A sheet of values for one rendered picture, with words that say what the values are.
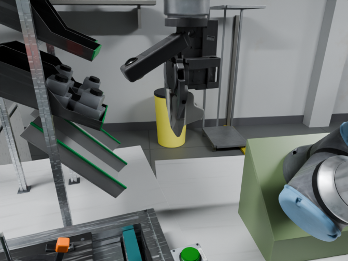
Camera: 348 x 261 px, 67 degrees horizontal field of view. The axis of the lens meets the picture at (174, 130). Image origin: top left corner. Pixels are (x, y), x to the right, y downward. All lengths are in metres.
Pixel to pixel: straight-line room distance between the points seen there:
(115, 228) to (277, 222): 0.39
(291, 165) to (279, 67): 3.19
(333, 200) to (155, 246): 0.37
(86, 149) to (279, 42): 3.29
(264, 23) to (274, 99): 1.02
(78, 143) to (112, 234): 0.28
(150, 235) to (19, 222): 0.45
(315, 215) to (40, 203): 0.82
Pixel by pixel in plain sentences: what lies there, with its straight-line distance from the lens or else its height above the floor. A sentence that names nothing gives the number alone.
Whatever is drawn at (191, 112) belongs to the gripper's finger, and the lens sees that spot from 0.49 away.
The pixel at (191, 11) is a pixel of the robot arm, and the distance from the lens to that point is 0.44.
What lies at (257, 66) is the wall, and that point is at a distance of 3.74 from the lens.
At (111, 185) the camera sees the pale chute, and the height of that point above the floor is 1.03.
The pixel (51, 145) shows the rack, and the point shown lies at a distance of 0.65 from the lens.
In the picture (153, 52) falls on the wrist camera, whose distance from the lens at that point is 0.44.
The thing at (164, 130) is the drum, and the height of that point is 0.23.
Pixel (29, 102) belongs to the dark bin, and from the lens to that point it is 0.66.
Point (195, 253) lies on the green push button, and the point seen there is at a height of 0.97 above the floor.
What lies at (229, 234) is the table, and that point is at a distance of 0.83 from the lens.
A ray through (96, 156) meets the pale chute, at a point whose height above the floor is 1.05.
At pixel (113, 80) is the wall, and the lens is 3.48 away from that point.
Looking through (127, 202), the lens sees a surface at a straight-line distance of 0.93.
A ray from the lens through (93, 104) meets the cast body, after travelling 0.67.
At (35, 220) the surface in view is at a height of 0.86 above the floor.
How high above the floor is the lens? 1.43
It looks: 23 degrees down
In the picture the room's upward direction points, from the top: straight up
